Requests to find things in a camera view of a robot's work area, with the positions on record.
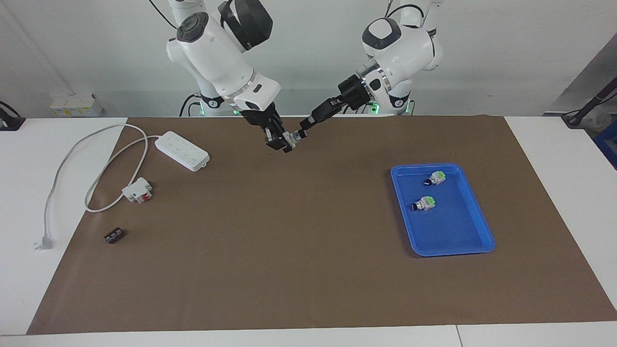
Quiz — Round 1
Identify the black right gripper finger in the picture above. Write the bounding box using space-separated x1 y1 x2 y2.
297 113 333 141
263 123 286 151
273 116 295 154

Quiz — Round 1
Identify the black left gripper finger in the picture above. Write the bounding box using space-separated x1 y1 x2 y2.
305 97 344 130

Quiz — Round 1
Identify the white power strip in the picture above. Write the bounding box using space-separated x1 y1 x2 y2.
155 131 211 172

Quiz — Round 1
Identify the brown table mat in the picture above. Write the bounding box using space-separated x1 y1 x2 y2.
27 115 617 335

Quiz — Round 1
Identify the white red circuit breaker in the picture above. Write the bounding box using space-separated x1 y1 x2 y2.
121 177 153 204

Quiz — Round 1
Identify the blue plastic tray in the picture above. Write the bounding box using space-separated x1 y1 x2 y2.
390 163 496 257

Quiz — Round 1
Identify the white cardboard box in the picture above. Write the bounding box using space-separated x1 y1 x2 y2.
50 93 104 118

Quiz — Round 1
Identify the black stand pole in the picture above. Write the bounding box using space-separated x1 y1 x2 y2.
562 77 617 128

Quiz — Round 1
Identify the blue crate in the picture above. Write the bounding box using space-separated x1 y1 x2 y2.
594 120 617 170

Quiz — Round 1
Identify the black base cable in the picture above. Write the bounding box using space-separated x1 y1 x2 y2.
179 94 201 117

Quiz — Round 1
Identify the white power cord with plug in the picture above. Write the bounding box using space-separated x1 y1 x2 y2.
34 123 162 251

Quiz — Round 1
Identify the black clamp mount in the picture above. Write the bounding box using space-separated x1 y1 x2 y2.
0 101 26 132

